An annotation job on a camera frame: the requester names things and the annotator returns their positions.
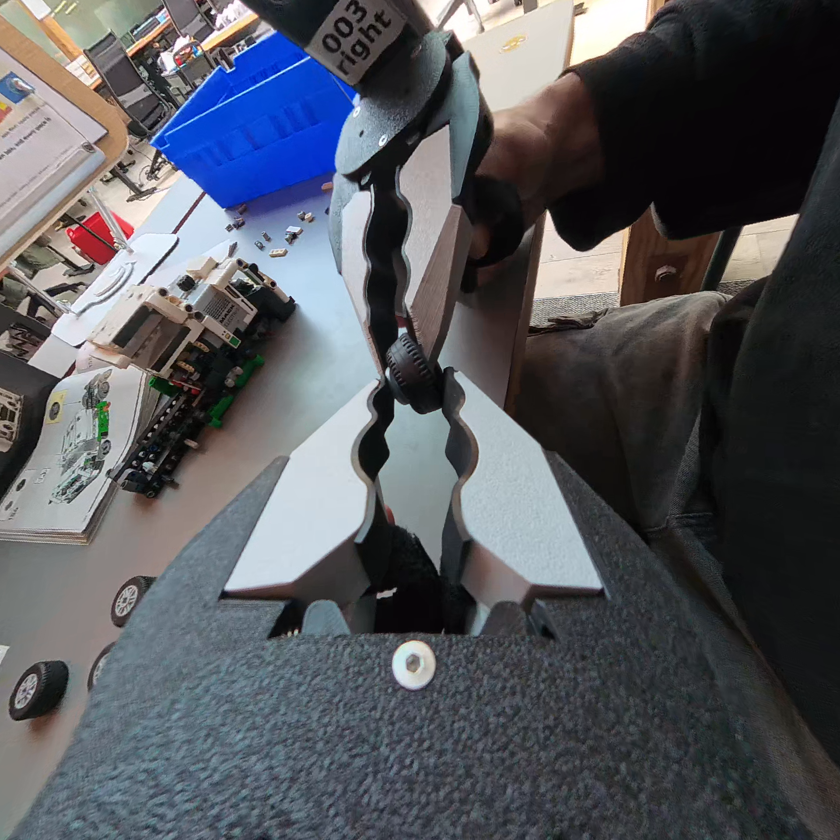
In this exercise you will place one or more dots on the white lego truck model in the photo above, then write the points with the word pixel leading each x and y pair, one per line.
pixel 197 315

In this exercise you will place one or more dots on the wooden post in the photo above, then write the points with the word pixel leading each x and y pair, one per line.
pixel 663 262

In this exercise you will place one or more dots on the lego instruction booklet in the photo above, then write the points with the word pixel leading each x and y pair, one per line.
pixel 72 459

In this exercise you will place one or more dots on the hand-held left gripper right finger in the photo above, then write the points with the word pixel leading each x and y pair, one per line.
pixel 531 525

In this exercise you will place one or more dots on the scattered small lego pieces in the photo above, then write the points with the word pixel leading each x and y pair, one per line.
pixel 293 231

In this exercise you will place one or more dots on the instruction sheet on wooden board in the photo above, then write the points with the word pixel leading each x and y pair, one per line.
pixel 39 151

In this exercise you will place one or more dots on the red plastic bin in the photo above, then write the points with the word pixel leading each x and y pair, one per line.
pixel 98 239

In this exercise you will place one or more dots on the person's right forearm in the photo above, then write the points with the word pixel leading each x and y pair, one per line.
pixel 709 118

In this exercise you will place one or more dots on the blue plastic storage bin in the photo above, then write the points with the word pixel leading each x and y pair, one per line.
pixel 262 144

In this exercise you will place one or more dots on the silver folding stand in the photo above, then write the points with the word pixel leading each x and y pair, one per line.
pixel 131 262

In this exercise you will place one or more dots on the dark lego set box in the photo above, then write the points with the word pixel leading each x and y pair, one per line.
pixel 19 407

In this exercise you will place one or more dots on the black office chair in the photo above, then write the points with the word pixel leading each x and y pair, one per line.
pixel 124 72

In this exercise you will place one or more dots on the person's right hand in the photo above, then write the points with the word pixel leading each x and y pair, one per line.
pixel 551 144

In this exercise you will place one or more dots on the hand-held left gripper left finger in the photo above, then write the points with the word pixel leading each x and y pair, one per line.
pixel 308 525

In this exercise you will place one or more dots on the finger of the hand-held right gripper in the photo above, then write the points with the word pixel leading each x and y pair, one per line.
pixel 436 262
pixel 358 262

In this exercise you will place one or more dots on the person's grey-trousered legs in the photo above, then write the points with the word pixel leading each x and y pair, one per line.
pixel 623 394

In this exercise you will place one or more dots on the black toy wheel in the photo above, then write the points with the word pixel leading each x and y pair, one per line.
pixel 415 374
pixel 128 600
pixel 100 666
pixel 39 689

